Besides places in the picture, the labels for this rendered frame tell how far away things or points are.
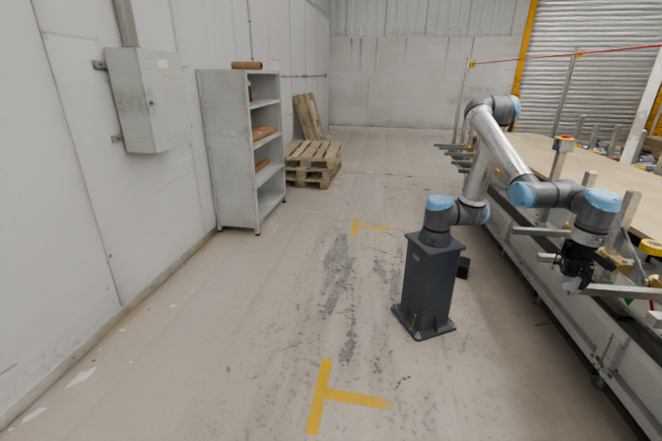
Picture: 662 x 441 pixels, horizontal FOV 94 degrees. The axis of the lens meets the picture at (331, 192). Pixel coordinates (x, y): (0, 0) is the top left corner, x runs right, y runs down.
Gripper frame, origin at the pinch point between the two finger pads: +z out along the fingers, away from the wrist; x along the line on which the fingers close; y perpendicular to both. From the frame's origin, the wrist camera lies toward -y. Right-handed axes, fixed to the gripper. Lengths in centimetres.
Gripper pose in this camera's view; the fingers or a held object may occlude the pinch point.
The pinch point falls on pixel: (572, 292)
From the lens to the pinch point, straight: 139.6
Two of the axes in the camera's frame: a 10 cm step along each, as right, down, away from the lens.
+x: -1.3, 3.6, -9.2
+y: -9.9, -0.8, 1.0
